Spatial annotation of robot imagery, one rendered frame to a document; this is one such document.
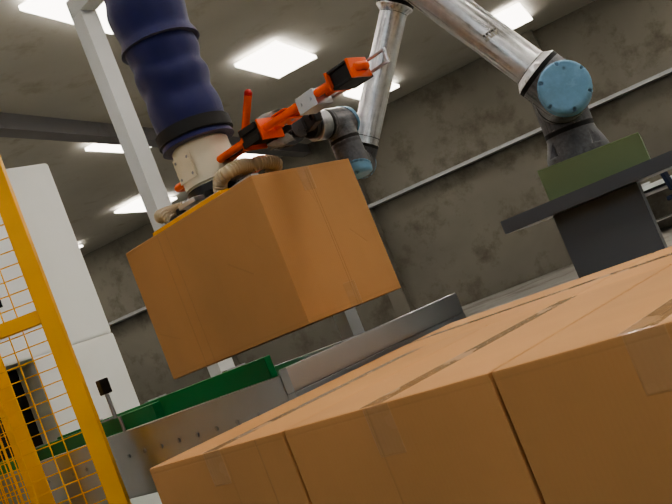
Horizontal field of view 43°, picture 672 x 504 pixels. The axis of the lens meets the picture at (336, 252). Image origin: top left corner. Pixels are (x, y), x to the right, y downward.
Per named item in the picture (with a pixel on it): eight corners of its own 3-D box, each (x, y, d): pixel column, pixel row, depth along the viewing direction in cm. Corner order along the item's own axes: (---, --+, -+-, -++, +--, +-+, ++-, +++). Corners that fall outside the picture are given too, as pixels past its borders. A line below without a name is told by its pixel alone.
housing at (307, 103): (299, 116, 216) (292, 99, 216) (317, 114, 221) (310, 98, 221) (317, 104, 211) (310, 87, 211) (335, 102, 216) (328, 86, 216)
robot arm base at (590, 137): (552, 171, 269) (541, 141, 270) (611, 148, 263) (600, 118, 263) (546, 168, 251) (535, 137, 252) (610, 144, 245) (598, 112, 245)
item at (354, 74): (330, 92, 206) (322, 73, 207) (349, 90, 212) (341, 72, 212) (353, 76, 201) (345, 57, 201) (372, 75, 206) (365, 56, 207)
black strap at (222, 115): (145, 159, 247) (140, 146, 247) (206, 150, 264) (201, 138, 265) (188, 126, 232) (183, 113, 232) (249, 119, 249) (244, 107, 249)
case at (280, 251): (173, 380, 249) (124, 253, 252) (267, 342, 279) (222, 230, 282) (309, 324, 210) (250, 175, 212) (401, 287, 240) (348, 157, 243)
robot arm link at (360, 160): (377, 172, 258) (362, 135, 259) (372, 168, 246) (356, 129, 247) (349, 184, 259) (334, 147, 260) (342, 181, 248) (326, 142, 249)
